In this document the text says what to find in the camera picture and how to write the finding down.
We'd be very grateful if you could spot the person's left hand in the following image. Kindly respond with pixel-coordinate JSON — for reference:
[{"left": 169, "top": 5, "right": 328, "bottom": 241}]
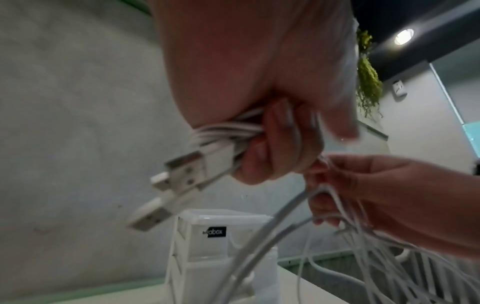
[{"left": 145, "top": 0, "right": 362, "bottom": 186}]

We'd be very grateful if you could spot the person's right hand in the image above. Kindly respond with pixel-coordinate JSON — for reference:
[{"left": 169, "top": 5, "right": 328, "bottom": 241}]
[{"left": 303, "top": 154, "right": 447, "bottom": 247}]

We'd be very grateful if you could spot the bundle of white USB cables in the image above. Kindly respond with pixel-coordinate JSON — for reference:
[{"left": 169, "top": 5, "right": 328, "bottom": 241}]
[{"left": 126, "top": 107, "right": 480, "bottom": 304}]

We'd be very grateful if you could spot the person's right forearm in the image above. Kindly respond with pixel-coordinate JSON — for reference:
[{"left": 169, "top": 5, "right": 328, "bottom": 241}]
[{"left": 440, "top": 173, "right": 480, "bottom": 262}]

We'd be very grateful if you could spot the hanging green plant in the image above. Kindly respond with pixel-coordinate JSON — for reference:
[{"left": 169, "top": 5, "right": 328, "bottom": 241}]
[{"left": 354, "top": 28, "right": 384, "bottom": 120}]

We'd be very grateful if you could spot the frosted glass panel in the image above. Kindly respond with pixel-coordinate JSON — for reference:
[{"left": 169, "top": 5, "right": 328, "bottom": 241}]
[{"left": 428, "top": 53, "right": 480, "bottom": 167}]

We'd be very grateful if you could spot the round ceiling light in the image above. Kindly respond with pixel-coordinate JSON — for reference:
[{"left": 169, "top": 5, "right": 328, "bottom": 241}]
[{"left": 393, "top": 28, "right": 416, "bottom": 46}]

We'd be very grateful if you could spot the white plastic drawer box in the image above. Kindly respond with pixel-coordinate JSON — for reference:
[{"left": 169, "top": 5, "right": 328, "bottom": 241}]
[{"left": 165, "top": 208, "right": 280, "bottom": 304}]

